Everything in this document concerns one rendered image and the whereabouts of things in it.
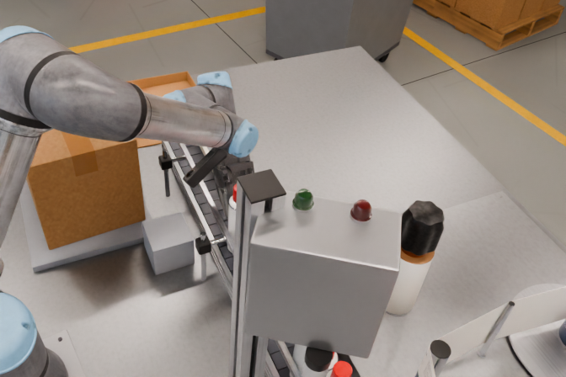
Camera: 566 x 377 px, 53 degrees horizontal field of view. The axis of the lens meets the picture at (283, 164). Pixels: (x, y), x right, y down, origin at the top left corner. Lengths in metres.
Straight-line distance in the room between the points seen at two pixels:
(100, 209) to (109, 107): 0.61
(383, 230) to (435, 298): 0.74
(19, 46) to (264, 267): 0.50
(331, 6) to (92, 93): 2.36
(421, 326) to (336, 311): 0.65
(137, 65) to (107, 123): 2.82
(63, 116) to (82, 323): 0.63
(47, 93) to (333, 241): 0.46
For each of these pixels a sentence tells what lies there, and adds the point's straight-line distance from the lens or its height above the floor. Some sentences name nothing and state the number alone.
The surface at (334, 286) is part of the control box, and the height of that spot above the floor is 1.43.
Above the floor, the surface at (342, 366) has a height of 1.08.
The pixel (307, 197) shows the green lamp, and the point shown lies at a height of 1.50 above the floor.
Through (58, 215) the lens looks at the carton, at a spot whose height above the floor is 0.96.
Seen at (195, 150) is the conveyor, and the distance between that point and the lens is 1.67.
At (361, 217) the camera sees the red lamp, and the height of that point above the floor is 1.48.
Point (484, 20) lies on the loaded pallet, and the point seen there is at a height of 0.17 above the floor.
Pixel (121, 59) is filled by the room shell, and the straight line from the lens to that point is 3.76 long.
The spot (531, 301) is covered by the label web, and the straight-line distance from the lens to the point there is 1.28.
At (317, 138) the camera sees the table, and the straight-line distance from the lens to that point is 1.82.
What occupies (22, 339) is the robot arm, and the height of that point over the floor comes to 1.14.
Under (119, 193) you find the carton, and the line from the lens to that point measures 1.43.
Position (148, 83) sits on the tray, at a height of 0.85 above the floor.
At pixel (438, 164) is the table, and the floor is 0.83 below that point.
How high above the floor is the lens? 1.97
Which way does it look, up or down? 42 degrees down
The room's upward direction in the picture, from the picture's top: 6 degrees clockwise
